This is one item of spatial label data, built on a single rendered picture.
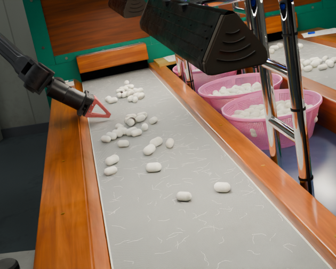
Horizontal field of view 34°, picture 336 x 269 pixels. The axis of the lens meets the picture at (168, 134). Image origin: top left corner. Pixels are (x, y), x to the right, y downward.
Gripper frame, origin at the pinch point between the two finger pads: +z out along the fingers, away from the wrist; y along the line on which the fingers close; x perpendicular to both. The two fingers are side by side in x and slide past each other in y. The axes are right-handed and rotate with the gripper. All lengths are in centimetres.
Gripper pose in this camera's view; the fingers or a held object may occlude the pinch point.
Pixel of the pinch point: (108, 114)
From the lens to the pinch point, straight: 173.9
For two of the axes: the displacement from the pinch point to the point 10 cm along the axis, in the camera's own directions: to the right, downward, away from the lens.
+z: 8.6, 4.2, 2.8
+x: -4.8, 8.7, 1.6
